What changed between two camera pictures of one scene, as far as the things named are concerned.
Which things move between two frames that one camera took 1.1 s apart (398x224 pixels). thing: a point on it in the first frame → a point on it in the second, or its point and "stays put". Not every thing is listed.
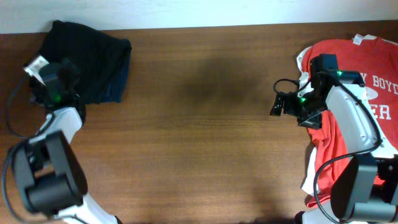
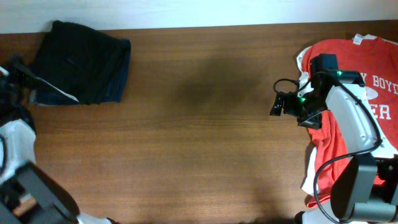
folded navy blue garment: x=101 y=61 stays put
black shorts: x=102 y=60 stays put
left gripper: x=66 y=78 → x=20 y=73
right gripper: x=288 y=104 stays put
